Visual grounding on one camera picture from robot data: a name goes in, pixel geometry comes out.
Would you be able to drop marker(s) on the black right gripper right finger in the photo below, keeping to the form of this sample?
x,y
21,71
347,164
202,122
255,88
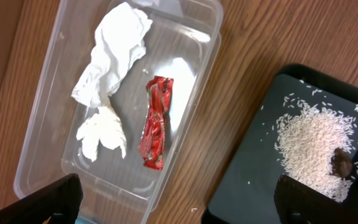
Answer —
x,y
297,203

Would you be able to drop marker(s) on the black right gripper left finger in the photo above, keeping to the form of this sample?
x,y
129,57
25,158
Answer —
x,y
58,202

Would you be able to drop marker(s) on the red snack wrapper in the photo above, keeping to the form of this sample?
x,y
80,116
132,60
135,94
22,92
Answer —
x,y
151,146

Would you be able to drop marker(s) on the white napkin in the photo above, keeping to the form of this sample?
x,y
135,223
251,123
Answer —
x,y
118,44

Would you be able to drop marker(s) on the black plastic tray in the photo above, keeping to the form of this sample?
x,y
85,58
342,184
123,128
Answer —
x,y
246,191

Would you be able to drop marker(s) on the brown food piece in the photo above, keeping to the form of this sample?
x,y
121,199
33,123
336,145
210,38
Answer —
x,y
341,163

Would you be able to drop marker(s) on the pile of white rice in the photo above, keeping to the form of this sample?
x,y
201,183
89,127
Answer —
x,y
299,126

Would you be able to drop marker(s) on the clear plastic bin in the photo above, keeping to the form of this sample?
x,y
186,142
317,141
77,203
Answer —
x,y
183,42

